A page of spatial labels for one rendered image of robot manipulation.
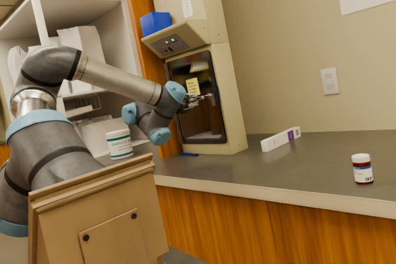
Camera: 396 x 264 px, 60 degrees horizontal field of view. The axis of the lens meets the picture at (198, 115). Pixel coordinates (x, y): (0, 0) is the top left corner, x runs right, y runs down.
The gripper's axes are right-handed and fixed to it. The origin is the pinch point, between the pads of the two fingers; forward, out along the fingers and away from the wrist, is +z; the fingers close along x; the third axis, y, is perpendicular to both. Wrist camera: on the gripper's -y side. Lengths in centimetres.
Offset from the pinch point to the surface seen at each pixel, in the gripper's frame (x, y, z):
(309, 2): 31, 34, 48
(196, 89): 3.9, -1.7, 4.1
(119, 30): 63, -120, 48
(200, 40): 22.8, 10.1, 1.0
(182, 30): 27.9, 6.4, -4.0
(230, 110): -7.8, 10.6, 9.2
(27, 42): 80, -211, 10
